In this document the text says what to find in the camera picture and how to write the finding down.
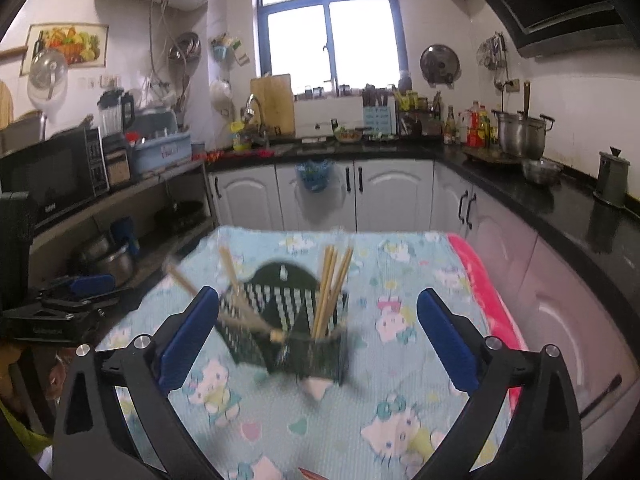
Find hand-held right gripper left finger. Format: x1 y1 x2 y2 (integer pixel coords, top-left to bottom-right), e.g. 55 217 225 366
52 285 221 480

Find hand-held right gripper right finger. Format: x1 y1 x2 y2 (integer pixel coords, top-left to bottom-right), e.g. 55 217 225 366
416 288 583 480

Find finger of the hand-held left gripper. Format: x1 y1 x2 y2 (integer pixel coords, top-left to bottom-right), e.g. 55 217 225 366
30 274 117 306
40 290 146 321

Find green plastic utensil basket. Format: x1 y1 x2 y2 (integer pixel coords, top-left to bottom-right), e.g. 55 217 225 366
215 260 351 386

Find bunch of wooden chopsticks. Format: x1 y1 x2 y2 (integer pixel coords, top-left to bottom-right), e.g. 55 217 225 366
166 244 355 345

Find hanging small utensils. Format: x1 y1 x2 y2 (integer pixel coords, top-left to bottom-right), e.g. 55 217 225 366
477 32 508 68

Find person's left hand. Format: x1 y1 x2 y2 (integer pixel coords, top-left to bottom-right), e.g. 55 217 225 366
47 355 69 402

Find steel cooking pot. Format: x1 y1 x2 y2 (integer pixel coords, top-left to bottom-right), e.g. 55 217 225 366
75 232 136 286

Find cat print tablecloth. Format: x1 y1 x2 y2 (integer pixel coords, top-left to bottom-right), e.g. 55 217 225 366
95 225 501 480

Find metal shelf unit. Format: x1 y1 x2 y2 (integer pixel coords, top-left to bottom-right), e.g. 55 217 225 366
27 160 216 286

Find black microwave oven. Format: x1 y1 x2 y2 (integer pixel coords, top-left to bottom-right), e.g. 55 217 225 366
0 127 110 228

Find blue plastic storage box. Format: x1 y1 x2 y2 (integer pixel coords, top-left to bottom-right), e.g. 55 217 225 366
127 110 193 176

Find white kitchen cabinets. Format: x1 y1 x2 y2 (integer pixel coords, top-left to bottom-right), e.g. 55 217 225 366
207 159 640 461

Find steel square tub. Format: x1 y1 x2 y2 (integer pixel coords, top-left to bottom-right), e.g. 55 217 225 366
0 110 48 153

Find black blender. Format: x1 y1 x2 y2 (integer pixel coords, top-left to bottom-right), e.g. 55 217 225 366
97 89 137 148

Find black kitchen countertop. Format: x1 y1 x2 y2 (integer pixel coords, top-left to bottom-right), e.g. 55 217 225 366
205 137 640 283

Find round wooden board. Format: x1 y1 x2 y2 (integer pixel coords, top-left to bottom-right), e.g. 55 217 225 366
0 80 13 128

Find steel bowl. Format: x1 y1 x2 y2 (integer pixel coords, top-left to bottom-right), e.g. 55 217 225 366
522 157 563 186

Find blue plastic bag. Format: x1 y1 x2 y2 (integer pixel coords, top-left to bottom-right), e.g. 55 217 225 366
295 159 335 193

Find glass pot lid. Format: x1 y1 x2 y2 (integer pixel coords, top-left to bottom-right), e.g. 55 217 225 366
27 47 68 101

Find steel stock pot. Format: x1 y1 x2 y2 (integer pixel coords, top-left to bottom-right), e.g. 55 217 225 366
492 110 555 160

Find white plastic dipper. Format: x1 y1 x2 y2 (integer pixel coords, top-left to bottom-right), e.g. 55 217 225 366
209 77 233 116

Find spice rack with jars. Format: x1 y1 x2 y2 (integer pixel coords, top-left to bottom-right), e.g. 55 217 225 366
395 91 443 137

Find steel canister with lid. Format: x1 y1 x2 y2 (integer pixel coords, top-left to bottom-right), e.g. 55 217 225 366
593 146 632 208

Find blue knife block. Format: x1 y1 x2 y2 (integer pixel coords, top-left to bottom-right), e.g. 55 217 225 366
362 105 391 137

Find steel faucet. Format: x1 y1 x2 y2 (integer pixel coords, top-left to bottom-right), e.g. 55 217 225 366
242 94 271 148

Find wooden cutting board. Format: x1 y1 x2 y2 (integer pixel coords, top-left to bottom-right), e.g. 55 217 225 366
250 74 296 137

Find hanging steel bowls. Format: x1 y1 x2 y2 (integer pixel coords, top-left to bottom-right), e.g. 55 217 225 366
167 31 202 63

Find round steel pan lid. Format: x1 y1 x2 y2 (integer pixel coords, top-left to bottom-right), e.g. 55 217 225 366
420 44 461 85

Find blue framed window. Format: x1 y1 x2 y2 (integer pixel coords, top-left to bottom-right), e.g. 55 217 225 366
255 0 407 95

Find black range hood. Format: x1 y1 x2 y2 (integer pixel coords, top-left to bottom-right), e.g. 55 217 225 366
450 0 637 58

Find fruit wall poster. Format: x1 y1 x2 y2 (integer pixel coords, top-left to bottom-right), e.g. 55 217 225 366
20 22 110 77

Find green wall caddy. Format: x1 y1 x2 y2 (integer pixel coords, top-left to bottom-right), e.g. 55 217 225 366
210 34 251 66

